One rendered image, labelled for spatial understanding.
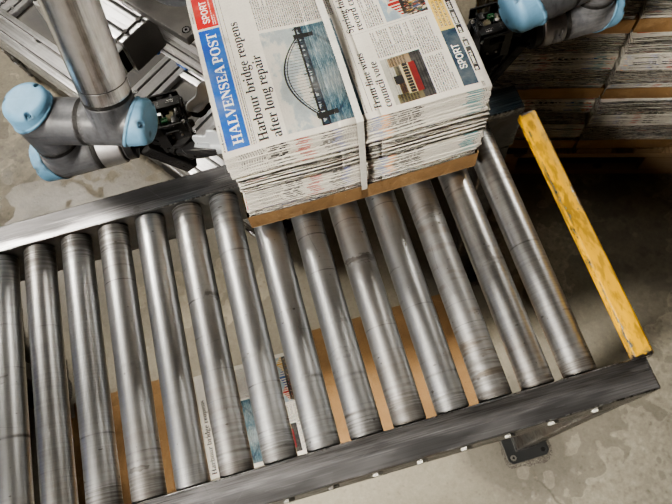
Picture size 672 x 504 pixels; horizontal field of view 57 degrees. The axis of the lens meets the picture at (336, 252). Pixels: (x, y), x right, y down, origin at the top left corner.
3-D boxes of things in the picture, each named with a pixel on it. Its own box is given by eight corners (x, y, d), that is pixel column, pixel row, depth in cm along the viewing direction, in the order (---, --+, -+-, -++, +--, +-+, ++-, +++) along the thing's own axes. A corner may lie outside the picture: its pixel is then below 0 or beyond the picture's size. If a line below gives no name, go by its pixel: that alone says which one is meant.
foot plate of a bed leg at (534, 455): (535, 404, 163) (536, 403, 162) (557, 459, 158) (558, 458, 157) (487, 418, 163) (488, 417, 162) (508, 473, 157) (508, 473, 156)
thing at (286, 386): (304, 346, 175) (303, 345, 174) (329, 447, 163) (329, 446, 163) (177, 382, 174) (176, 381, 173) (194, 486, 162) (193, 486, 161)
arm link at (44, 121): (73, 78, 93) (104, 120, 103) (4, 77, 94) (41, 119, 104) (61, 121, 90) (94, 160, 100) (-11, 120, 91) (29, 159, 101)
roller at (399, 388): (349, 160, 108) (330, 152, 104) (435, 425, 89) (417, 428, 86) (328, 174, 111) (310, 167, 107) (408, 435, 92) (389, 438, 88)
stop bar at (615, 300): (534, 114, 105) (537, 107, 103) (652, 355, 88) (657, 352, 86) (516, 119, 105) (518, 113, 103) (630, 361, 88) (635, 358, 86)
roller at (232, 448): (203, 206, 109) (195, 193, 104) (259, 478, 90) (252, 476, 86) (176, 214, 109) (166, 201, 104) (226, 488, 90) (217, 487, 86)
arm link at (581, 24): (614, -33, 107) (599, 4, 115) (554, -16, 107) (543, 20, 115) (635, 0, 104) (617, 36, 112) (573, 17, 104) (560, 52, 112)
